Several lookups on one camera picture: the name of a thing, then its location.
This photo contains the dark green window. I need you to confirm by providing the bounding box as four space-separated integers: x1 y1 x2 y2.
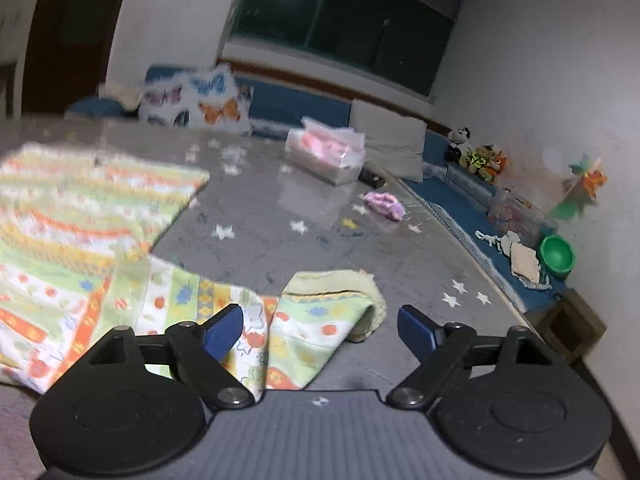
231 0 462 96

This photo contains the pink fluffy toy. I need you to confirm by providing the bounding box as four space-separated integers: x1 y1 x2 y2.
363 192 406 222

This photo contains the small black device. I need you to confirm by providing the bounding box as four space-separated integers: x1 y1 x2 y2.
358 168 386 190

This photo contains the panda plush toy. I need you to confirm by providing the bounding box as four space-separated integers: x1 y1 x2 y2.
445 127 473 162

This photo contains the butterfly print pillow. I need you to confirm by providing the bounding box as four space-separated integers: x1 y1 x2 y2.
138 64 252 136

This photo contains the cream cloth on sofa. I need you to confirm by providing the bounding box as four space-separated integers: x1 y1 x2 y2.
98 81 143 112

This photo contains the blue corner sofa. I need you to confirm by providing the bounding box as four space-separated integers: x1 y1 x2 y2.
64 63 569 313

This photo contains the grey star-patterned table cover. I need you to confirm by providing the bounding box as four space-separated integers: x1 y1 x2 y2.
0 114 532 480

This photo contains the dark wooden door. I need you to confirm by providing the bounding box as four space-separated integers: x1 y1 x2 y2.
22 0 122 114

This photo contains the colourful patterned children's shirt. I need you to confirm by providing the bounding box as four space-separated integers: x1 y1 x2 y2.
1 143 386 396

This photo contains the clear plastic toy bin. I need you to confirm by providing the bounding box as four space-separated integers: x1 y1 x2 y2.
487 190 559 249

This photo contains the colourful pinwheel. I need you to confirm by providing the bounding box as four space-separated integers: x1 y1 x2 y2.
547 154 608 221

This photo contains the green plastic bowl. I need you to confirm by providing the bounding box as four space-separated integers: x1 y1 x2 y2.
538 234 576 280

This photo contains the beige plain pillow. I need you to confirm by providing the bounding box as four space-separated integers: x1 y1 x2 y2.
349 100 426 183

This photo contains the orange yellow plush toy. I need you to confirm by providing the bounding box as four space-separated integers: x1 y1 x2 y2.
459 144 508 183

